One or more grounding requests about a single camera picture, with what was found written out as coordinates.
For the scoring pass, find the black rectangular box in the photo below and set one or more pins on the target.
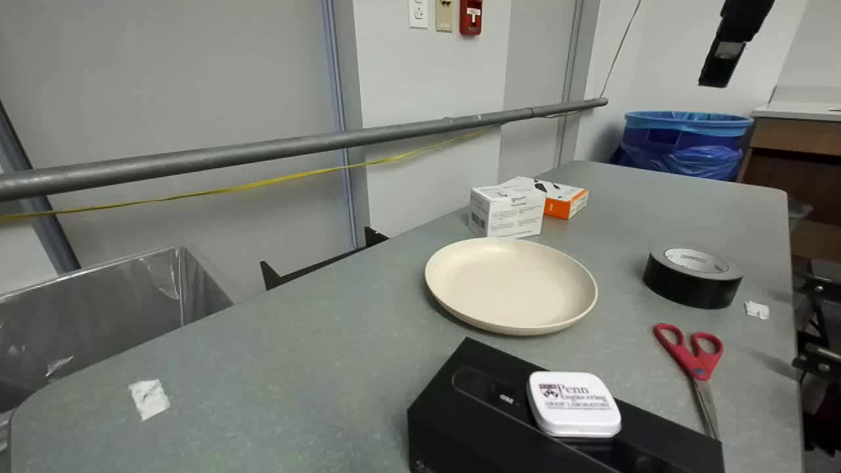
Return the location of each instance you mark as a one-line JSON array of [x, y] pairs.
[[474, 420]]

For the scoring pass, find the white cardboard box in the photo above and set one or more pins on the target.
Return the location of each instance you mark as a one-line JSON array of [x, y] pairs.
[[504, 211]]

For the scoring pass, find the grey metal pipe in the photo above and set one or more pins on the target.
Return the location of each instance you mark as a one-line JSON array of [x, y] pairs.
[[265, 151]]

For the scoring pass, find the blue lined trash bin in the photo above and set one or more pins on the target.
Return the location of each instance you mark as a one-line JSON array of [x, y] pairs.
[[685, 144]]

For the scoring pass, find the blue grey wall conduit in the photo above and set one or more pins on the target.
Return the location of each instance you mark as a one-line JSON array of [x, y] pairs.
[[341, 94]]

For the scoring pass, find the beige wall plate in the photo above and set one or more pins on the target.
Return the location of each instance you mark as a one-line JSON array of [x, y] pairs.
[[446, 14]]

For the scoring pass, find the black masking tape roll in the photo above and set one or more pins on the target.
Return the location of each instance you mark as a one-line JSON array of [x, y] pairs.
[[693, 285]]

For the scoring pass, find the wooden desk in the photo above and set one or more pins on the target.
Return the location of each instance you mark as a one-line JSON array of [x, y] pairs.
[[792, 157]]

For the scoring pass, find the grey lined bin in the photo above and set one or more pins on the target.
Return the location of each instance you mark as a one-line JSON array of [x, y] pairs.
[[95, 306]]

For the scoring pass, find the white wall switch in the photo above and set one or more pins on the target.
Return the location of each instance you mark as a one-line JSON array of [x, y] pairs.
[[420, 10]]

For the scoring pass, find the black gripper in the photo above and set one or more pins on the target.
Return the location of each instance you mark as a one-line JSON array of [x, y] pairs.
[[747, 17]]

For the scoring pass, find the red fire alarm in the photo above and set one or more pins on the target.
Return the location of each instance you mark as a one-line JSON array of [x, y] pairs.
[[471, 17]]

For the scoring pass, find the orange and white box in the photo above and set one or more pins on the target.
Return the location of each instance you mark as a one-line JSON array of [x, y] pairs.
[[567, 202]]

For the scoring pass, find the small white tape scrap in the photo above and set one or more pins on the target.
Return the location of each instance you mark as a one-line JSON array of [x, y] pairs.
[[759, 310]]

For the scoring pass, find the cream round plate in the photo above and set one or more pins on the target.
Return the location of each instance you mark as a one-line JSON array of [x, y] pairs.
[[513, 285]]

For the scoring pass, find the white tape patch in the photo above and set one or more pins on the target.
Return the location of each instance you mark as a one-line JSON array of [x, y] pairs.
[[150, 400]]

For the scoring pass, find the white label tape dispenser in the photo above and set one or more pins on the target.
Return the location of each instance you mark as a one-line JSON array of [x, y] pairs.
[[573, 406]]

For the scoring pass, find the black robot mount base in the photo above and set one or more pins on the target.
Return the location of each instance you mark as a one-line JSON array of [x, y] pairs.
[[824, 350]]

